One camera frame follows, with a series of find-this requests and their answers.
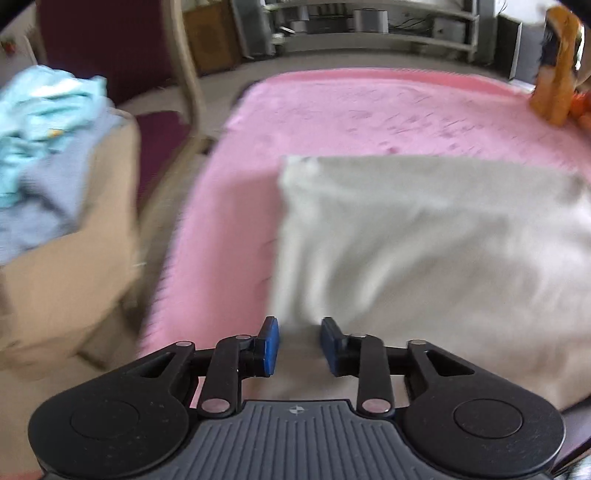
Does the tall grey floor speaker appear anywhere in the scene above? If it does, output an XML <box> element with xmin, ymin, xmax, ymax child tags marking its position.
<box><xmin>494</xmin><ymin>14</ymin><xmax>525</xmax><ymax>79</ymax></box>
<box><xmin>231</xmin><ymin>0</ymin><xmax>273</xmax><ymax>58</ymax></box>

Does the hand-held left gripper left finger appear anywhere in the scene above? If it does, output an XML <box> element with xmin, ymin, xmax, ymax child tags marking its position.
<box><xmin>124</xmin><ymin>316</ymin><xmax>281</xmax><ymax>419</ymax></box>

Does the beige shirt with grey trim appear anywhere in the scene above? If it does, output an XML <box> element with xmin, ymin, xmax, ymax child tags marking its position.
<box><xmin>268</xmin><ymin>156</ymin><xmax>591</xmax><ymax>411</ymax></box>

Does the silver amplifier box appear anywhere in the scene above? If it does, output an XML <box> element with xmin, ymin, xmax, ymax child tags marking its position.
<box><xmin>353</xmin><ymin>9</ymin><xmax>391</xmax><ymax>34</ymax></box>

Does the light blue garment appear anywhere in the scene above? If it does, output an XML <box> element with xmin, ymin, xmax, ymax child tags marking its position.
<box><xmin>0</xmin><ymin>65</ymin><xmax>109</xmax><ymax>208</ymax></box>

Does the cardboard box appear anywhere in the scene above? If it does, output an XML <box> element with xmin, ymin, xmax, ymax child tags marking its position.
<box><xmin>0</xmin><ymin>120</ymin><xmax>144</xmax><ymax>379</ymax></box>

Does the grey-blue garment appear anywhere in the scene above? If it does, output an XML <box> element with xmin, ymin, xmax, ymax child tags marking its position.
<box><xmin>0</xmin><ymin>111</ymin><xmax>125</xmax><ymax>266</ymax></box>

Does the pink printed towel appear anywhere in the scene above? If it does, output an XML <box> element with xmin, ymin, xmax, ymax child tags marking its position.
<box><xmin>139</xmin><ymin>68</ymin><xmax>591</xmax><ymax>407</ymax></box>

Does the maroon chair with gold frame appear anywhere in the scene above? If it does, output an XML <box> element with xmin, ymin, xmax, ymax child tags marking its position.
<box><xmin>34</xmin><ymin>0</ymin><xmax>213</xmax><ymax>241</ymax></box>

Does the wooden cabinet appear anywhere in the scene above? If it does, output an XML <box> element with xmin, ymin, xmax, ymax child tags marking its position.
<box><xmin>182</xmin><ymin>0</ymin><xmax>243</xmax><ymax>77</ymax></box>

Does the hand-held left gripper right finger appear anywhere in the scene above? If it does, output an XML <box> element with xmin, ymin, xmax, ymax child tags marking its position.
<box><xmin>321</xmin><ymin>316</ymin><xmax>476</xmax><ymax>418</ymax></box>

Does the silver television stand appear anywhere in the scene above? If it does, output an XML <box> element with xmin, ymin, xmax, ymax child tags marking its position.
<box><xmin>265</xmin><ymin>0</ymin><xmax>481</xmax><ymax>63</ymax></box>

